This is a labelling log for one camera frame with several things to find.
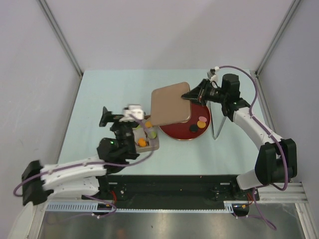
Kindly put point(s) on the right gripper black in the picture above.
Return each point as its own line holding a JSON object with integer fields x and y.
{"x": 202, "y": 91}

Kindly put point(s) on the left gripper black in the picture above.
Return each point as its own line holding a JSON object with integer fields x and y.
{"x": 115, "y": 117}

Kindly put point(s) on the gold tin lid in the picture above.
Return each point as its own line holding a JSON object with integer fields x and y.
{"x": 167, "y": 105}

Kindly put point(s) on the metal serving tongs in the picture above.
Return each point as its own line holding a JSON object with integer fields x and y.
{"x": 217, "y": 119}

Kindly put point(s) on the orange biscuit cookie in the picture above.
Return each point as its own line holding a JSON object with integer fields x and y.
{"x": 148, "y": 124}
{"x": 201, "y": 124}

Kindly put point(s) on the orange fish-shaped cookie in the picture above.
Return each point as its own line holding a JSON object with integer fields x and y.
{"x": 142, "y": 142}

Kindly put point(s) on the green sandwich cookie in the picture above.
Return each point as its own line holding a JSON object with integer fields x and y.
{"x": 152, "y": 135}

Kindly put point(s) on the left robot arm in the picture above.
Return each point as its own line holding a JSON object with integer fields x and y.
{"x": 81, "y": 178}

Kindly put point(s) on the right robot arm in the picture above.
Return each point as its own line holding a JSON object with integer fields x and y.
{"x": 277, "y": 158}

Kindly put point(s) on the pink sandwich cookie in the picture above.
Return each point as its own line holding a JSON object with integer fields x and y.
{"x": 202, "y": 119}

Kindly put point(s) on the black sandwich cookie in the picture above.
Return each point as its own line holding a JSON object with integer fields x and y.
{"x": 193, "y": 128}

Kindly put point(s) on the red round tray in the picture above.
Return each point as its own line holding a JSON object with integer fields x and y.
{"x": 180, "y": 131}

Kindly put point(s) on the gold cookie tin box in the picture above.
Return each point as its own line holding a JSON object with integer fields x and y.
{"x": 154, "y": 144}

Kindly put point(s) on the white paper cookie cups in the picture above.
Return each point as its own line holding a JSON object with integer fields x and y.
{"x": 140, "y": 132}

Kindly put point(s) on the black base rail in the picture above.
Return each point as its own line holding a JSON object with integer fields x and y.
{"x": 171, "y": 192}

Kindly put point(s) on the aluminium frame right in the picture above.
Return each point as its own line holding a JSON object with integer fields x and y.
{"x": 295, "y": 193}

